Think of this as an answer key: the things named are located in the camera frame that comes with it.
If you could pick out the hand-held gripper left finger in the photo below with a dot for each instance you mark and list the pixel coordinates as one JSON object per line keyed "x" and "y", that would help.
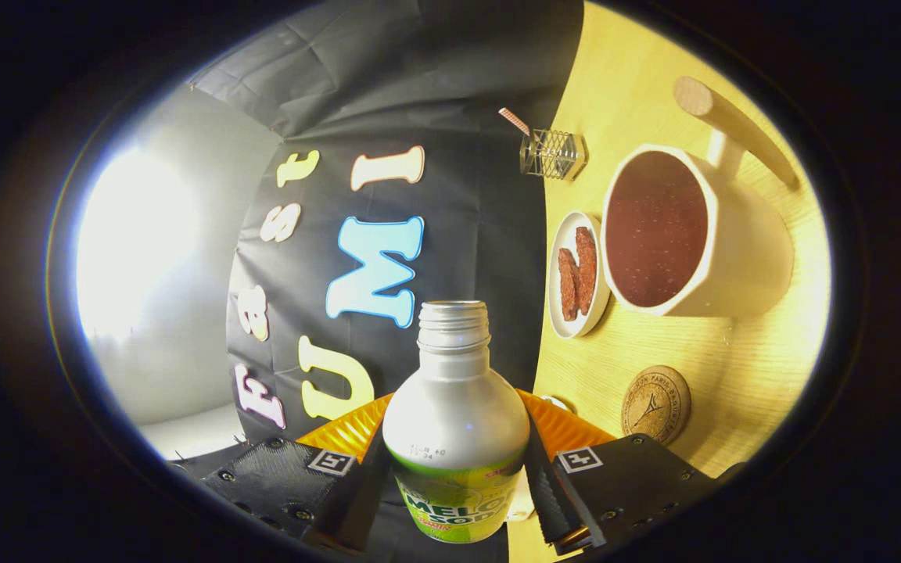
{"x": 368, "y": 489}

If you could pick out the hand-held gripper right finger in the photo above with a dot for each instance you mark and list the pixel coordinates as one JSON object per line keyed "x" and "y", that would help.
{"x": 548, "y": 493}

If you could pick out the silver bottle with green label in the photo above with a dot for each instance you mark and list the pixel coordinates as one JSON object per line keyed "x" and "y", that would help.
{"x": 454, "y": 407}

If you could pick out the round cork coaster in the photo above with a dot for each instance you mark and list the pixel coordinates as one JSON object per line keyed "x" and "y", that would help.
{"x": 654, "y": 407}

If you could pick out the brown sausage piece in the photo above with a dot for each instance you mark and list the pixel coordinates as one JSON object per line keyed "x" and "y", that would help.
{"x": 568, "y": 285}
{"x": 586, "y": 270}

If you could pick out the wooden table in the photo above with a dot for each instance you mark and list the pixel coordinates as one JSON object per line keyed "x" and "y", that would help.
{"x": 732, "y": 367}

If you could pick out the white round plate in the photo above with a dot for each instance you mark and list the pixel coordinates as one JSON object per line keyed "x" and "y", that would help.
{"x": 576, "y": 221}

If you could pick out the ceiling light panel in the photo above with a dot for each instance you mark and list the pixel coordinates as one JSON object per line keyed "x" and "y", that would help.
{"x": 134, "y": 242}

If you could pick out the striped paper straw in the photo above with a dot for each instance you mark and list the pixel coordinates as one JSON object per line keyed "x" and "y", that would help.
{"x": 513, "y": 121}

